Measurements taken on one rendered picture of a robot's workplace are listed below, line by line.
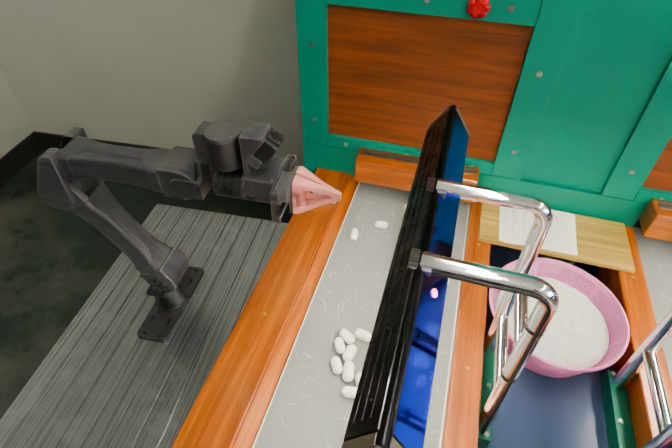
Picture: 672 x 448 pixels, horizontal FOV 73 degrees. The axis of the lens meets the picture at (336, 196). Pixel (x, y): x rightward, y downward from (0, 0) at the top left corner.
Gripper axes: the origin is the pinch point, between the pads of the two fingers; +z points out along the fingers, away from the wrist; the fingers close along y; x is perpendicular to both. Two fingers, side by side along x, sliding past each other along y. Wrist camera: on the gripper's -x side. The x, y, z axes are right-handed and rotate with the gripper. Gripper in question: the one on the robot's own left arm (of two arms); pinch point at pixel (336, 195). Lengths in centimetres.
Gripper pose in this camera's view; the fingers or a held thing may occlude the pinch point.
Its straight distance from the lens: 72.5
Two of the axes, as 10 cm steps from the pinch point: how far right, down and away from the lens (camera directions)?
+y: 2.0, -6.6, 7.3
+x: -0.2, 7.4, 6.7
